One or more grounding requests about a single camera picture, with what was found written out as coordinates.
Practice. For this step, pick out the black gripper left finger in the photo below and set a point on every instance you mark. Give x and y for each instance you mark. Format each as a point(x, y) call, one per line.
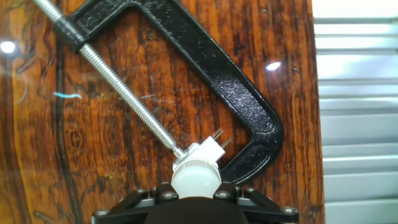
point(133, 207)

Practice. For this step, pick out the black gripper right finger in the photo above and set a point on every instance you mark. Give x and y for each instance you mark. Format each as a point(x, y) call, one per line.
point(258, 207)

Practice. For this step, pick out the small white cap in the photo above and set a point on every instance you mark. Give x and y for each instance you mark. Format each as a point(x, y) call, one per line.
point(196, 182)

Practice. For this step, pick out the brown wooden board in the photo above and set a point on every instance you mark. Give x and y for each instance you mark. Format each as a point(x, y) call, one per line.
point(109, 140)

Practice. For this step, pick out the white lamp socket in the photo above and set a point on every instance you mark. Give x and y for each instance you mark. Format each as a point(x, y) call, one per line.
point(206, 151)

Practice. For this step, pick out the black metal C-clamp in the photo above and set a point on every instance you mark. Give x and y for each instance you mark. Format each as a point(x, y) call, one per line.
point(236, 93)

